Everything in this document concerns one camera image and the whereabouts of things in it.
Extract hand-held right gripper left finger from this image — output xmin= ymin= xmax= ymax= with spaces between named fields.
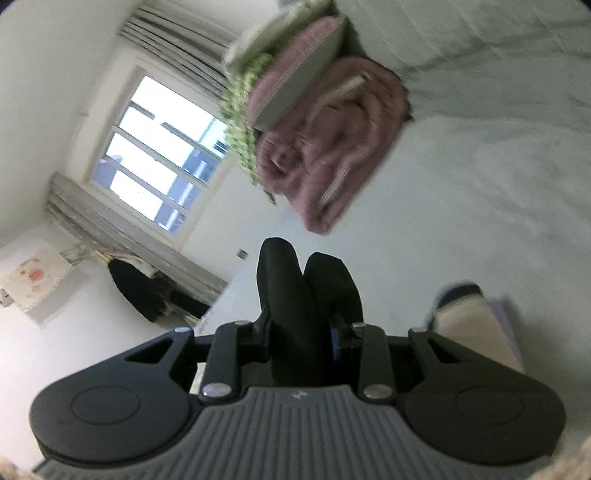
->
xmin=124 ymin=307 xmax=273 ymax=400

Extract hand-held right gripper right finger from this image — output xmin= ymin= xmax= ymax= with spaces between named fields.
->
xmin=330 ymin=323 xmax=467 ymax=401

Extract black pants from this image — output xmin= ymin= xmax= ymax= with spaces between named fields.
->
xmin=256 ymin=237 xmax=365 ymax=388

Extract person's right forearm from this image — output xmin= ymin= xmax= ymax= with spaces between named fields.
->
xmin=549 ymin=438 xmax=591 ymax=480

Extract stack of folded clothes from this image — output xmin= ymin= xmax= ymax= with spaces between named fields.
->
xmin=425 ymin=282 xmax=527 ymax=374

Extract black hanging coat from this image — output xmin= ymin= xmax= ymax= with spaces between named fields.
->
xmin=108 ymin=258 xmax=211 ymax=324

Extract grey curtain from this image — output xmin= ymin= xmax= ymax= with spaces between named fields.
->
xmin=119 ymin=4 xmax=241 ymax=100
xmin=46 ymin=173 xmax=227 ymax=305

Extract pink quilt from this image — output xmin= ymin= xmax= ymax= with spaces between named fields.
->
xmin=256 ymin=55 xmax=414 ymax=234

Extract green checked blanket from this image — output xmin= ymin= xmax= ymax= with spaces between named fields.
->
xmin=218 ymin=51 xmax=278 ymax=204

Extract window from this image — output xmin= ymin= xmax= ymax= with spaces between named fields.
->
xmin=83 ymin=65 xmax=236 ymax=250

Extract grey quilted duvet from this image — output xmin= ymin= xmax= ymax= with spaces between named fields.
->
xmin=332 ymin=0 xmax=591 ymax=123

